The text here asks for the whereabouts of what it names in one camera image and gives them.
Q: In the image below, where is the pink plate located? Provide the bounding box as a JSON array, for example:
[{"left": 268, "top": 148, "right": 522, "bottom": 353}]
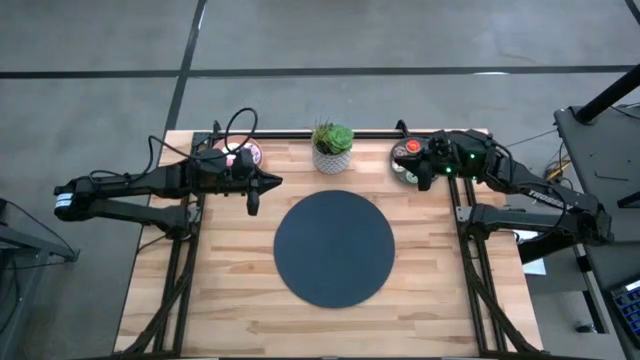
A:
[{"left": 211, "top": 133, "right": 265, "bottom": 170}]

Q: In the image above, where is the black diagonal beam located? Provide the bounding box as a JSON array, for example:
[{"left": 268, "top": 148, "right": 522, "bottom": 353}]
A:
[{"left": 517, "top": 232, "right": 581, "bottom": 265}]

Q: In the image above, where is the black aluminium rig frame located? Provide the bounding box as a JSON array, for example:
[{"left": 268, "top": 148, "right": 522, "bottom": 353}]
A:
[{"left": 117, "top": 118, "right": 544, "bottom": 359}]

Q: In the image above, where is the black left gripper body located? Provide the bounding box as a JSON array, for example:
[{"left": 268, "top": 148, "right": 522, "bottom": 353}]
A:
[{"left": 187, "top": 146, "right": 262, "bottom": 217}]

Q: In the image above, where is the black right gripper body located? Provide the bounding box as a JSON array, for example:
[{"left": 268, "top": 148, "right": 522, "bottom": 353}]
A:
[{"left": 409, "top": 128, "right": 496, "bottom": 193}]

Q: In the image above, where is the round dark woven placemat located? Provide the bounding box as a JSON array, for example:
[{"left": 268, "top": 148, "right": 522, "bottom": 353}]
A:
[{"left": 273, "top": 189, "right": 397, "bottom": 310}]

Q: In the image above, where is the grey desk top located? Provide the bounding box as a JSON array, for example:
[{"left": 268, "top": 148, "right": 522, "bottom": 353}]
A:
[{"left": 553, "top": 103, "right": 640, "bottom": 244}]

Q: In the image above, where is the succulent in triangle-patterned pot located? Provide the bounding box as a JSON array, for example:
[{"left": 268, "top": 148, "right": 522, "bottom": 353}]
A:
[{"left": 310, "top": 119, "right": 355, "bottom": 176}]

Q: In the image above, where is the black post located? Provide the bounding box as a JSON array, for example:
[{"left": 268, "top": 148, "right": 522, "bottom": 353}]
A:
[{"left": 573, "top": 63, "right": 640, "bottom": 125}]

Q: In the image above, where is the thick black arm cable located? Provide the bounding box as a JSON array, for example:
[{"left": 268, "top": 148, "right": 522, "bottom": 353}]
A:
[{"left": 146, "top": 106, "right": 260, "bottom": 169}]

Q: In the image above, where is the white paper sheet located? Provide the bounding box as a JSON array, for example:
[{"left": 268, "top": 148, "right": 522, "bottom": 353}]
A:
[{"left": 519, "top": 229, "right": 549, "bottom": 277}]

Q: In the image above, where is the black keyboard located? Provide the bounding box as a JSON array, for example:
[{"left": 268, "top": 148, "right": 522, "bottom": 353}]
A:
[{"left": 608, "top": 278, "right": 640, "bottom": 346}]

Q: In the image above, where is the yellow wire bundle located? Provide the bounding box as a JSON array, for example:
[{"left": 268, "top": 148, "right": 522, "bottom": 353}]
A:
[{"left": 544, "top": 158, "right": 572, "bottom": 182}]

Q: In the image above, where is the grey plate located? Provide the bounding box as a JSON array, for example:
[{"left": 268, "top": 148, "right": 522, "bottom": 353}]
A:
[{"left": 389, "top": 134, "right": 444, "bottom": 187}]

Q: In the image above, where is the black metal stand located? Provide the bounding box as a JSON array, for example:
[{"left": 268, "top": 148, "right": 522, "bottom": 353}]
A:
[{"left": 0, "top": 197, "right": 81, "bottom": 360}]

